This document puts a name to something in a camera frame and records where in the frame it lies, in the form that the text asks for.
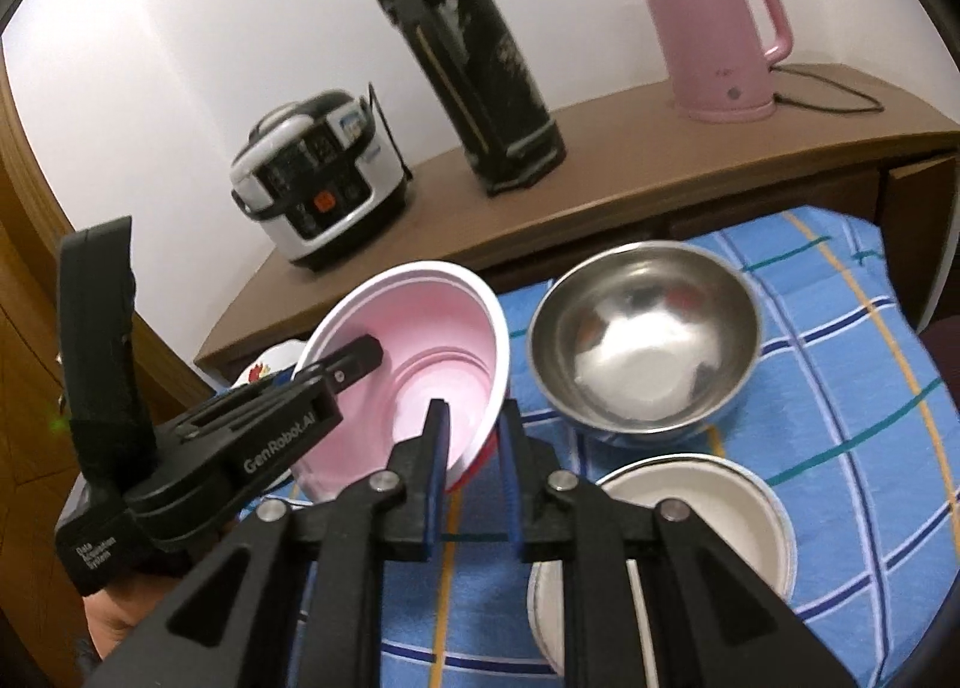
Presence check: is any white and black rice cooker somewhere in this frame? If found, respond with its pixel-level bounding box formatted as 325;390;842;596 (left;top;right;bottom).
229;83;412;270

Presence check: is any white plate with red flowers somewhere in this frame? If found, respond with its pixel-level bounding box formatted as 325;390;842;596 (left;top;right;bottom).
229;339;305;393

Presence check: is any stainless steel bowl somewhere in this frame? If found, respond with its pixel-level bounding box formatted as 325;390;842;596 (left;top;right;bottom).
527;241;762;445

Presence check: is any brown wooden sideboard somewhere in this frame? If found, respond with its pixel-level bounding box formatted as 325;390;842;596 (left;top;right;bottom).
193;61;960;389

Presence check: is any black thermos flask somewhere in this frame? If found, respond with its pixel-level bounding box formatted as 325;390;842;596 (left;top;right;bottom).
361;0;567;198

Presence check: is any pink electric kettle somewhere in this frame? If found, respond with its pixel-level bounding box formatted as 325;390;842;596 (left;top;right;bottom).
616;0;794;126

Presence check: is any red plastic bowl pink inside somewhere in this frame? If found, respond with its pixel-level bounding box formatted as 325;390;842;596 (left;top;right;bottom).
289;260;512;505

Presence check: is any white enamel bowl floral print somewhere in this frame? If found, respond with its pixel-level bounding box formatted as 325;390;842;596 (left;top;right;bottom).
596;454;797;603

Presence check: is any black kettle cable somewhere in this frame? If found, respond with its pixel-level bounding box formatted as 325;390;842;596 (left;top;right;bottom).
772;61;886;113

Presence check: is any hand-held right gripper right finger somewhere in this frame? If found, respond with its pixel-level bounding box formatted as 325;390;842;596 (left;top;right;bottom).
501;399;860;688

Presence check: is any wooden door frame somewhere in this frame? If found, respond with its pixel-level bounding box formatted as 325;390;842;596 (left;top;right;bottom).
0;68;218;434

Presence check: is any person's left hand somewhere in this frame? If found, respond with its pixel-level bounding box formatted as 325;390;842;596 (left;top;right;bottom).
82;568;162;663

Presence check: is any blue checked tablecloth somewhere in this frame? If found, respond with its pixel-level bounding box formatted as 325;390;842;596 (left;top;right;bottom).
247;206;953;688

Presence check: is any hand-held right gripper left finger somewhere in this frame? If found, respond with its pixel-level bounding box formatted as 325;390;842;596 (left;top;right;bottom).
90;397;455;688

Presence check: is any brown wooden door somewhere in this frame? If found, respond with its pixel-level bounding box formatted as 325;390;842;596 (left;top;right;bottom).
0;223;95;688

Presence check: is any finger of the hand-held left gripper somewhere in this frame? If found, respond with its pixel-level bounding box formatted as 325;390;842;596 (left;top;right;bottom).
300;335;383;395
251;367;302;396

